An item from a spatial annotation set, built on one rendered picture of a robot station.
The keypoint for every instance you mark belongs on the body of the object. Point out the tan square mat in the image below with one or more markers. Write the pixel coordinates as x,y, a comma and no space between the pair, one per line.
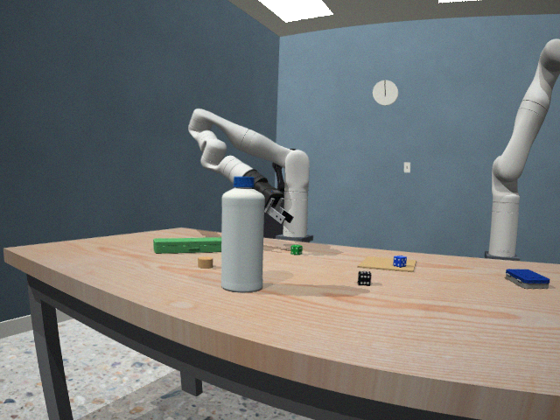
382,263

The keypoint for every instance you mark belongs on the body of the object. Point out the blue die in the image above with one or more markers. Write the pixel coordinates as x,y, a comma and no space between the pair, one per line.
400,261

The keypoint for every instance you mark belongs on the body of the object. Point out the small tan cylinder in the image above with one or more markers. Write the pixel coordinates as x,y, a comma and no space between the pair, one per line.
205,262

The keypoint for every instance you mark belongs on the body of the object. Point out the green die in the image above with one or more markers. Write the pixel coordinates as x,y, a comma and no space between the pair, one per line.
296,250

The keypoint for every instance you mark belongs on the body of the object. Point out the white plastic bottle with blue cap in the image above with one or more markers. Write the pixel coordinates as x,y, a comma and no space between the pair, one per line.
242,227

